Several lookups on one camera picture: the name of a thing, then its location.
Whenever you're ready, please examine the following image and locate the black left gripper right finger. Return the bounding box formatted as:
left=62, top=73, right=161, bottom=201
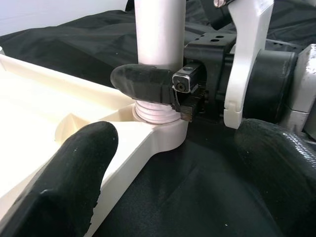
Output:
left=234, top=118, right=316, bottom=237

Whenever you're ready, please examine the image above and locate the white plastic table top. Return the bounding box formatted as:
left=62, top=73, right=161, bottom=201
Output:
left=0, top=53, right=190, bottom=237

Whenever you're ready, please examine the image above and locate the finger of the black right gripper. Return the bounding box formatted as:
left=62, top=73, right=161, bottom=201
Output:
left=110, top=63, right=182, bottom=113

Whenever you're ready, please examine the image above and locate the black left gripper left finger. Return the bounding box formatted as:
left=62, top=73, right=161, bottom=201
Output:
left=0, top=121, right=119, bottom=237

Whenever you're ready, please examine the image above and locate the white plastic table leg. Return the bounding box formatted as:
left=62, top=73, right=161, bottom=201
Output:
left=132, top=0, right=187, bottom=124

